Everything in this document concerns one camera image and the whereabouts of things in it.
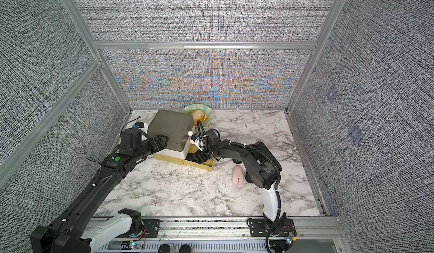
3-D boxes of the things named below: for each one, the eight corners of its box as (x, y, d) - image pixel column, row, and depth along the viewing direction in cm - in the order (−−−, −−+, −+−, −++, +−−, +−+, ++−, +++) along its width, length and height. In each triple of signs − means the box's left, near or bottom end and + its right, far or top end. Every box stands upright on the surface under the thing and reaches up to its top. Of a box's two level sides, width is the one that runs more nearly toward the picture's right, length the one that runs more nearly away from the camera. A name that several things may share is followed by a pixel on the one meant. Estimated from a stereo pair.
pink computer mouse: (232, 184, 88) (232, 182, 85) (231, 167, 93) (231, 165, 91) (243, 184, 88) (244, 182, 85) (242, 167, 93) (242, 165, 91)
